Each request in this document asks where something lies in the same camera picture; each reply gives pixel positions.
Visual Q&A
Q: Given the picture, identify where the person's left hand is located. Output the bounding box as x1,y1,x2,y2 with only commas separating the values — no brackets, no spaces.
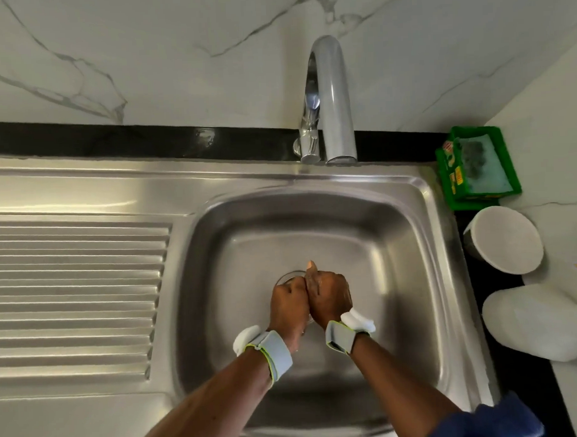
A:
266,274,313,354

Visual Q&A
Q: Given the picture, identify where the person's right hand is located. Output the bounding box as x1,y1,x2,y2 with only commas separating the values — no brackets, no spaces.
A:
304,259,356,332

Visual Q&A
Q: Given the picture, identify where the white bowl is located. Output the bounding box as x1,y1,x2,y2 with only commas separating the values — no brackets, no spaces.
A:
462,203,547,278

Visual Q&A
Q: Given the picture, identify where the chrome faucet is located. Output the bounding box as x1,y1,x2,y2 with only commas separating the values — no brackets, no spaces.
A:
288,34,360,168

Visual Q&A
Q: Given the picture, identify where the stainless steel sink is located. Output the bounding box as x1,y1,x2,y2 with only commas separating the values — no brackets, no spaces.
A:
0,136,500,437

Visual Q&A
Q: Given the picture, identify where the white yellow spray bottle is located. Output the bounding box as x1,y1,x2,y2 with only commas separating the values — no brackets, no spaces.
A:
479,263,577,366

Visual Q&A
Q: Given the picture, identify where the person's right forearm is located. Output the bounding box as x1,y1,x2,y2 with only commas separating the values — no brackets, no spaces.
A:
349,331,466,437

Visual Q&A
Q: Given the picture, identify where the person's left forearm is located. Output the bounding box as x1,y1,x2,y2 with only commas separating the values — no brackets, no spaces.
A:
133,351,277,437

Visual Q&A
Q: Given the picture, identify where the metal drain strainer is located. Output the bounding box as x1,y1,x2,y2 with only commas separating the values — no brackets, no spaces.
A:
273,268,309,288

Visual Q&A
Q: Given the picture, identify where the white left wrist tracker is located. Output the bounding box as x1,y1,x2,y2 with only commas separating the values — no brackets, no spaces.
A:
232,324,295,386

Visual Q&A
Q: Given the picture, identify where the green soap tray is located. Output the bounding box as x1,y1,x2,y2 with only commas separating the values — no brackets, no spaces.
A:
433,123,524,212

